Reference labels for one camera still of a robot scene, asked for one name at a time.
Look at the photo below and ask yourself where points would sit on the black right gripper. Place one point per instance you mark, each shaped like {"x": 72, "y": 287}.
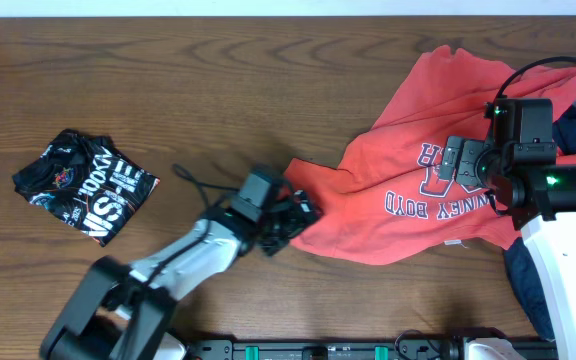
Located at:
{"x": 466, "y": 170}

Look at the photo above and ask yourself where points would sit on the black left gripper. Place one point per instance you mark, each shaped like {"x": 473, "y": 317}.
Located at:
{"x": 292, "y": 209}

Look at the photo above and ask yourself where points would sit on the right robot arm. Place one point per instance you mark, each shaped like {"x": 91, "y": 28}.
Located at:
{"x": 516, "y": 165}

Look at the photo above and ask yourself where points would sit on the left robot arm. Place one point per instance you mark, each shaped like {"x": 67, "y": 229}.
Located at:
{"x": 123, "y": 311}

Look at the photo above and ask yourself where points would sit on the navy blue garment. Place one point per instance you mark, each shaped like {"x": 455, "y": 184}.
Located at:
{"x": 520, "y": 268}

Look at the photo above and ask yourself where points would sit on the black printed folded garment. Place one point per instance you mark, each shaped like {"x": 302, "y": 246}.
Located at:
{"x": 86, "y": 183}

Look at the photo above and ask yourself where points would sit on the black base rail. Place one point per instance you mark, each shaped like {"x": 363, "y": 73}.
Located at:
{"x": 403, "y": 347}

